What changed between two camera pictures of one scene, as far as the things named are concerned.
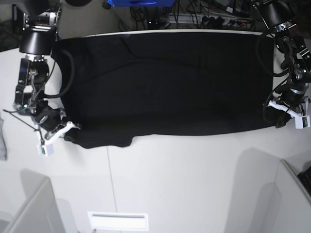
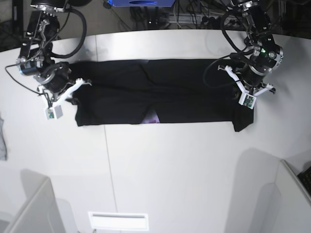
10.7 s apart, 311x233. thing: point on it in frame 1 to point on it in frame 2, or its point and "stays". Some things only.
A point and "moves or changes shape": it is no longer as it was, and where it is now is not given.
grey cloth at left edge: [3, 152] stays
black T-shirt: [115, 87] moves or changes shape
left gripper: [293, 95] to [252, 78]
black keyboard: [305, 178] stays
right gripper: [48, 118] to [54, 77]
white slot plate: [119, 221] stays
